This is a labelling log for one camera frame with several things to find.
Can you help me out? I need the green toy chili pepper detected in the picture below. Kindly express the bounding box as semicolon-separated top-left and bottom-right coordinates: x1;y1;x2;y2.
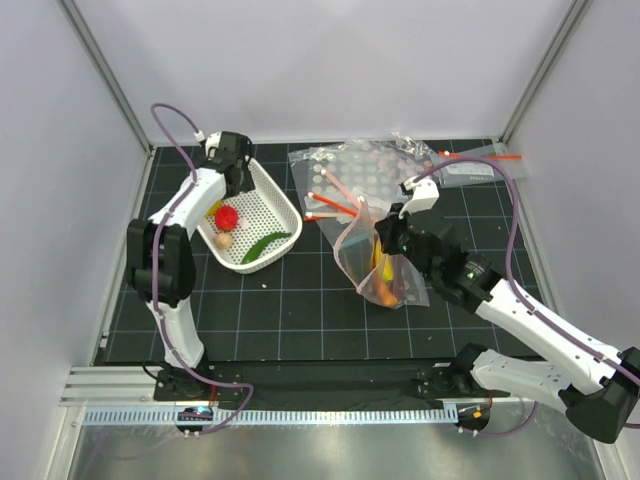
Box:
241;232;291;265

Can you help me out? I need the orange maroon toy steak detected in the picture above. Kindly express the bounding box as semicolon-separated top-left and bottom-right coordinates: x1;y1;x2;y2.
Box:
367;276;403;308

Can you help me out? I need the white perforated plastic basket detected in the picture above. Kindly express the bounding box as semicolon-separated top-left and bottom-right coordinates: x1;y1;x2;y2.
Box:
197;160;303;274

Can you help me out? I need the orange zipper clear bag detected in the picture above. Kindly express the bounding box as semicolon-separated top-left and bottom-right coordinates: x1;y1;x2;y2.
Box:
304;168;408;221

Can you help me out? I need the slotted metal cable duct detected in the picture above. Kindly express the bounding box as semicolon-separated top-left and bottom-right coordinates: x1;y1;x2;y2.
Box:
83;404;458;427

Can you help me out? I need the left aluminium frame post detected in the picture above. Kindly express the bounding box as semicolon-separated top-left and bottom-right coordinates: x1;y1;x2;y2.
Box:
56;0;153;156

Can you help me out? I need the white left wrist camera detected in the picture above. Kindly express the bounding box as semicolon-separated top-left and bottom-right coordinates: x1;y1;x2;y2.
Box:
194;130;222;153

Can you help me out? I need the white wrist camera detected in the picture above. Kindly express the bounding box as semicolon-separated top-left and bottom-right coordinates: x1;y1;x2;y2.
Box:
194;130;222;153
399;176;439;218

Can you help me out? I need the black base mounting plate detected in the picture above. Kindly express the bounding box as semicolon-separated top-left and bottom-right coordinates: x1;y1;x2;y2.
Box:
148;359;491;412

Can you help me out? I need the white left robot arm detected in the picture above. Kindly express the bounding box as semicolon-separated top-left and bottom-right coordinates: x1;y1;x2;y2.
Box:
125;131;255;400

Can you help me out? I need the aluminium frame post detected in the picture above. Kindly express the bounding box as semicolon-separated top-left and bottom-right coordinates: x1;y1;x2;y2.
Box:
499;0;593;144
56;0;153;156

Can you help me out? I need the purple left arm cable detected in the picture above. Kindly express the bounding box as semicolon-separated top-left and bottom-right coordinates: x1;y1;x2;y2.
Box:
149;102;256;436

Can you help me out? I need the far labelled orange zip bag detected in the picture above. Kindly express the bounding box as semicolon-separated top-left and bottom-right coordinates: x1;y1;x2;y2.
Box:
430;142;528;188

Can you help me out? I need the beige toy egg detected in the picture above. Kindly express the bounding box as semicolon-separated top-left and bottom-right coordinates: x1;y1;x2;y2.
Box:
214;232;233;250

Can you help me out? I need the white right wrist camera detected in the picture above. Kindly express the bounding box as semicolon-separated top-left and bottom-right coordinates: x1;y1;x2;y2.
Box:
399;176;439;218

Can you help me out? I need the pink zipper clear bag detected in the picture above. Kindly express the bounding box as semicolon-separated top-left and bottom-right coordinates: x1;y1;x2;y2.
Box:
333;196;430;309

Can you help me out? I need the blue zipper clear bag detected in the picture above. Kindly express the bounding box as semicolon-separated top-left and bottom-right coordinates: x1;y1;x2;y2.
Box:
341;234;375;249

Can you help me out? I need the yellow toy lemon slice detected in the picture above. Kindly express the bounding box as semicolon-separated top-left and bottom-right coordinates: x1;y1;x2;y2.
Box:
206;201;222;216

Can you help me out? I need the yellow toy banana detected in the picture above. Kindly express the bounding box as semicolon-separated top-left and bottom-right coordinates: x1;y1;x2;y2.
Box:
371;239;394;283

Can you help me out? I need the red toy strawberry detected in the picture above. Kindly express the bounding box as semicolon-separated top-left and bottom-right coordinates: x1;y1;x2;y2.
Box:
214;205;239;232

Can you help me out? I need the pink dotted zip bag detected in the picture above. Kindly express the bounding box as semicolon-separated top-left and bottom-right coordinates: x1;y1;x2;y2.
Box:
288;134;435;214

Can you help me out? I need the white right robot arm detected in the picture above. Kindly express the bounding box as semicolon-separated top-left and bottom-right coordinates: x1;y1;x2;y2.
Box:
375;203;639;444

